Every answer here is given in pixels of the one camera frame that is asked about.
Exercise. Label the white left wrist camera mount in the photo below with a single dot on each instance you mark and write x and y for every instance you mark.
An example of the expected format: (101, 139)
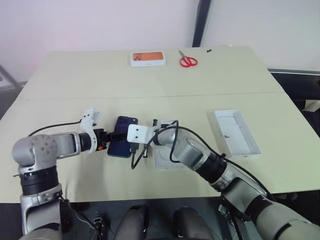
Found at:
(88, 120)

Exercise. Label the beige cardboard piece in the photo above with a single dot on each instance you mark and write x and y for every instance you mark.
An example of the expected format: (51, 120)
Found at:
(312, 106)

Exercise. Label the white phone box base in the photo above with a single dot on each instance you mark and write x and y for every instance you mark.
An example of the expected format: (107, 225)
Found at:
(162, 160)

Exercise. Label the white box with orange print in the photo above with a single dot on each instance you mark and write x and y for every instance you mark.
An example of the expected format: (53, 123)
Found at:
(148, 58)

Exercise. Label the grey metal stand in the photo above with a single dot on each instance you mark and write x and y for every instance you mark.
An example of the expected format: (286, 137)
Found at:
(6, 80)

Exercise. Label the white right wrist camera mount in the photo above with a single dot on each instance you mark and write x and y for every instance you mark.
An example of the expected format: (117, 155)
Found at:
(140, 133)

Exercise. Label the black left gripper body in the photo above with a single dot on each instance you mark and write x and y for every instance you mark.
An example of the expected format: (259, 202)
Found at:
(100, 138)

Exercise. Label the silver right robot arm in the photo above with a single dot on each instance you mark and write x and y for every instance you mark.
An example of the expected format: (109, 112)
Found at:
(190, 152)

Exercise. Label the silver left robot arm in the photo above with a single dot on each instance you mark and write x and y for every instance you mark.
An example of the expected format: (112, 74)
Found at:
(40, 147)

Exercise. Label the dark blue smartphone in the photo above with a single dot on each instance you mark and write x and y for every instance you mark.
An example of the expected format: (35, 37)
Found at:
(120, 150)

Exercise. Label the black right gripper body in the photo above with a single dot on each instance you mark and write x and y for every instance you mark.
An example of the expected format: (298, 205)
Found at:
(134, 148)

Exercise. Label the black door frame post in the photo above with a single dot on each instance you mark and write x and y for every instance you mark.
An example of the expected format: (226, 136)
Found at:
(202, 22)

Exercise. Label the white phone box lid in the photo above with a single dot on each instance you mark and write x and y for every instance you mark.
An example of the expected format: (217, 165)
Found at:
(235, 132)

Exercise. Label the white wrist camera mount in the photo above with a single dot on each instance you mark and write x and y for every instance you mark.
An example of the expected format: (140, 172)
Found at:
(88, 120)
(140, 133)

